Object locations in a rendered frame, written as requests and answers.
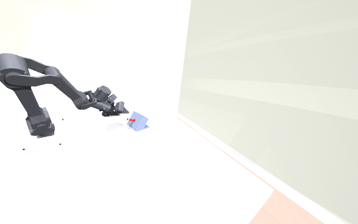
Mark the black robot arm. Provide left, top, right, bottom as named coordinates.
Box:
left=0, top=53, right=117, bottom=138

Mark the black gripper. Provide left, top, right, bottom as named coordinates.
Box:
left=99, top=100, right=130, bottom=117

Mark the light blue square panel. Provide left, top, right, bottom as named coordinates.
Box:
left=127, top=111, right=150, bottom=131

